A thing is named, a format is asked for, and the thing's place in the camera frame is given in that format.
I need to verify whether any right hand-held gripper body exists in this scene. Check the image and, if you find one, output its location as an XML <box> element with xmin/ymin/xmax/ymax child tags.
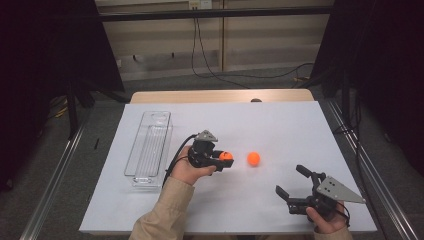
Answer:
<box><xmin>287</xmin><ymin>171</ymin><xmax>367</xmax><ymax>223</ymax></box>

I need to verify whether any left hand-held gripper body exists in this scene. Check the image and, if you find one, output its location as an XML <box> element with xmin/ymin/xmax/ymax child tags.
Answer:
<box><xmin>187</xmin><ymin>129</ymin><xmax>221</xmax><ymax>169</ymax></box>

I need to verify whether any clear plastic container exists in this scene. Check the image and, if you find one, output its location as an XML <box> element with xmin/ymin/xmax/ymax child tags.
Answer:
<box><xmin>123</xmin><ymin>110</ymin><xmax>174</xmax><ymax>193</ymax></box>

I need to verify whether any person's left hand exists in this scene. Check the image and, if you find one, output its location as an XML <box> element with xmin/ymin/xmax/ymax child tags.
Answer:
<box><xmin>170</xmin><ymin>144</ymin><xmax>218</xmax><ymax>186</ymax></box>

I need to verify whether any person's right hand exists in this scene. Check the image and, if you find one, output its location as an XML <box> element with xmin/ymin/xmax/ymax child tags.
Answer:
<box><xmin>305</xmin><ymin>201</ymin><xmax>351</xmax><ymax>234</ymax></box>

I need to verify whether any white table mat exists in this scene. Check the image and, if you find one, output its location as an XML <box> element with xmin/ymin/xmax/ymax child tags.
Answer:
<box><xmin>79</xmin><ymin>101</ymin><xmax>378</xmax><ymax>234</ymax></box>

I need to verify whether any black curtain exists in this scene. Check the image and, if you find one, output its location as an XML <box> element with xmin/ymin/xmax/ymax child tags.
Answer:
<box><xmin>313</xmin><ymin>0</ymin><xmax>424</xmax><ymax>176</ymax></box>
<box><xmin>0</xmin><ymin>0</ymin><xmax>125</xmax><ymax>193</ymax></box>

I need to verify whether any black metal stand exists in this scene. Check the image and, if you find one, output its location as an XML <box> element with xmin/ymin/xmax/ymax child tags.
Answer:
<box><xmin>64</xmin><ymin>79</ymin><xmax>96</xmax><ymax>141</ymax></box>

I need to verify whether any thick black cable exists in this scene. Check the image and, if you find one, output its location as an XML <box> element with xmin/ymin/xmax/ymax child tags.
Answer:
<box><xmin>162</xmin><ymin>133</ymin><xmax>199</xmax><ymax>186</ymax></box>
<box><xmin>336</xmin><ymin>201</ymin><xmax>352</xmax><ymax>228</ymax></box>

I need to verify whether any aluminium rail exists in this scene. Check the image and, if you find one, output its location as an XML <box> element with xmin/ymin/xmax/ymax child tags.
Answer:
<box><xmin>19</xmin><ymin>123</ymin><xmax>88</xmax><ymax>240</ymax></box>
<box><xmin>326</xmin><ymin>99</ymin><xmax>419</xmax><ymax>240</ymax></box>

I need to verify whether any thin black cable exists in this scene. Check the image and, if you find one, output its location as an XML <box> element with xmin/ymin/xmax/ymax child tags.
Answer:
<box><xmin>194</xmin><ymin>16</ymin><xmax>316</xmax><ymax>80</ymax></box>
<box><xmin>190</xmin><ymin>16</ymin><xmax>251</xmax><ymax>90</ymax></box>

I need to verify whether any yellow cable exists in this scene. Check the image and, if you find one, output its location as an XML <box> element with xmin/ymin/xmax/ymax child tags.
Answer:
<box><xmin>49</xmin><ymin>95</ymin><xmax>68</xmax><ymax>119</ymax></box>

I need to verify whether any white wall socket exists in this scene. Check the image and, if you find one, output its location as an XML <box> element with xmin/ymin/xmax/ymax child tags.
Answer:
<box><xmin>188</xmin><ymin>0</ymin><xmax>213</xmax><ymax>10</ymax></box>

